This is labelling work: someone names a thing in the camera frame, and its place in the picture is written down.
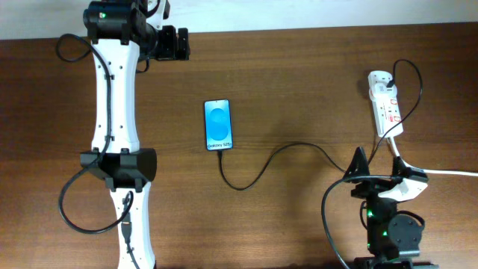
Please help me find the blue screen smartphone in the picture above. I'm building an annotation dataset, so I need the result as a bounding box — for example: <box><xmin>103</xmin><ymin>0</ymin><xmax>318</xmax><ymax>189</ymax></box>
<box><xmin>204</xmin><ymin>99</ymin><xmax>233</xmax><ymax>151</ymax></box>

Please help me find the white power strip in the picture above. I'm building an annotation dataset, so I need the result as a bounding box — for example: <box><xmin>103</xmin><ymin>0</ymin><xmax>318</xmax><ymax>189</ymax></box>
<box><xmin>367</xmin><ymin>70</ymin><xmax>403</xmax><ymax>138</ymax></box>

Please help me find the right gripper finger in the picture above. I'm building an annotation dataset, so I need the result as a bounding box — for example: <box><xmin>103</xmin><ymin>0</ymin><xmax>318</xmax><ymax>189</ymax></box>
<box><xmin>344</xmin><ymin>146</ymin><xmax>370</xmax><ymax>183</ymax></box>
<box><xmin>391</xmin><ymin>156</ymin><xmax>410</xmax><ymax>178</ymax></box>

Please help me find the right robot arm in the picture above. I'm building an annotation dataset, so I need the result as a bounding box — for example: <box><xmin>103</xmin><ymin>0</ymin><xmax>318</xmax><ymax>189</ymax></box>
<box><xmin>344</xmin><ymin>147</ymin><xmax>429</xmax><ymax>268</ymax></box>

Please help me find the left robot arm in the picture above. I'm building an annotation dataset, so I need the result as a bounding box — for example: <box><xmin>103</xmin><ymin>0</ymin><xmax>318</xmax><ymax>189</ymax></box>
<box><xmin>81</xmin><ymin>0</ymin><xmax>190</xmax><ymax>268</ymax></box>

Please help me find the white power strip cord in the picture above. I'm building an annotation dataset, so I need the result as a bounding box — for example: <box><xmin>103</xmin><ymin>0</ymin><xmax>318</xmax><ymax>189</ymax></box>
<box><xmin>388</xmin><ymin>136</ymin><xmax>478</xmax><ymax>178</ymax></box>

